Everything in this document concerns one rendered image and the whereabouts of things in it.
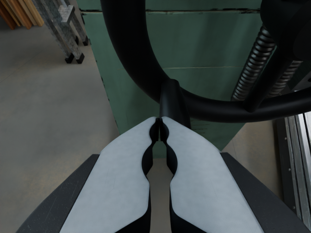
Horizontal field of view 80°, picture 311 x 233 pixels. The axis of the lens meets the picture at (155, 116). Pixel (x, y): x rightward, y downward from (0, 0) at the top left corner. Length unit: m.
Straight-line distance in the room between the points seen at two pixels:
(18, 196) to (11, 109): 0.50
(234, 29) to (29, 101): 1.13
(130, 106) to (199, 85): 0.19
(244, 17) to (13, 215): 1.03
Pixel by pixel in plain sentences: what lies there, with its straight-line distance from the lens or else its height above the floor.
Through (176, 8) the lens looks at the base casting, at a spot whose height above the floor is 0.72.
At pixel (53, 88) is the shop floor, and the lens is 1.28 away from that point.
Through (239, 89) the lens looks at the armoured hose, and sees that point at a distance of 0.31.
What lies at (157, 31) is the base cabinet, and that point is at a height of 0.68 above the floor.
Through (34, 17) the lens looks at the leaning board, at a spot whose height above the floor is 0.07.
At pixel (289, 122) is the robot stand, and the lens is 1.02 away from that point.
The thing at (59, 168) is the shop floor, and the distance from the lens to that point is 1.01.
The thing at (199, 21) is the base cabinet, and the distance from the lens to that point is 0.36.
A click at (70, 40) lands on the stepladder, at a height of 0.16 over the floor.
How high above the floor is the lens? 0.88
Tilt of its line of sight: 58 degrees down
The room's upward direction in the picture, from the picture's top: 2 degrees clockwise
